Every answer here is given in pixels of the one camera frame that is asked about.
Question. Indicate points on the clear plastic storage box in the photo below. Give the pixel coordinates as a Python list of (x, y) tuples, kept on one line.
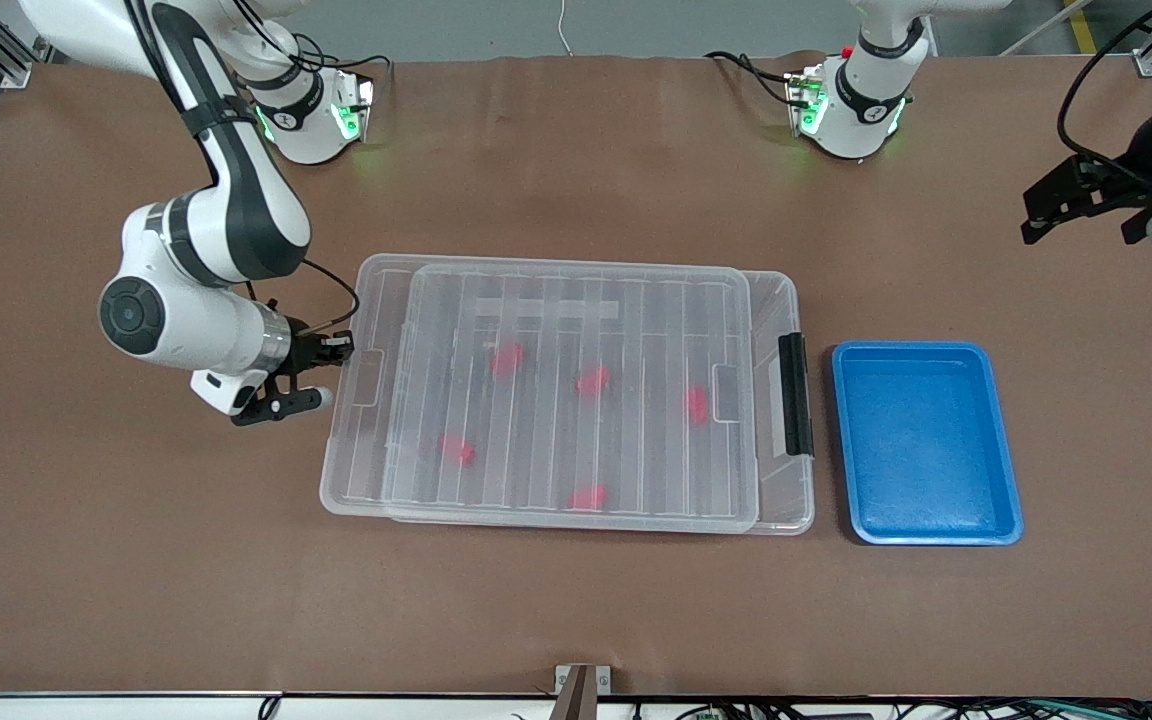
[(801, 500)]

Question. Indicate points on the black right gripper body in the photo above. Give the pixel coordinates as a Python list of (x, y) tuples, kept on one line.
[(307, 350)]

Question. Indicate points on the brown camera post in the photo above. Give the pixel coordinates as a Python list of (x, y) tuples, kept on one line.
[(576, 700)]

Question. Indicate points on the clear ribbed plastic lid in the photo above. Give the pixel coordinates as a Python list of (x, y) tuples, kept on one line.
[(636, 460)]

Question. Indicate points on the brown table cover mat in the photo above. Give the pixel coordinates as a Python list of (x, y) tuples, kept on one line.
[(136, 600)]

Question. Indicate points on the blue plastic tray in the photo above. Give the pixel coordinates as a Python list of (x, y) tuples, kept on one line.
[(916, 440)]

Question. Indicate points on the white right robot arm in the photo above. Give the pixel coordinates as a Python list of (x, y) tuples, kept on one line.
[(186, 330)]

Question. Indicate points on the small metal bracket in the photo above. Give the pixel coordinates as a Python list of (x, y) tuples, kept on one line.
[(604, 680)]

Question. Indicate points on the red block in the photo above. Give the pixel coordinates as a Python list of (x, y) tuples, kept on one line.
[(508, 360), (698, 405), (588, 497), (593, 380), (456, 448)]

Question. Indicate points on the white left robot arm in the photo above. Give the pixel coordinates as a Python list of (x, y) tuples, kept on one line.
[(866, 100)]

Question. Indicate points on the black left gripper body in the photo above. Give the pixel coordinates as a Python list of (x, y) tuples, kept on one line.
[(1128, 182)]

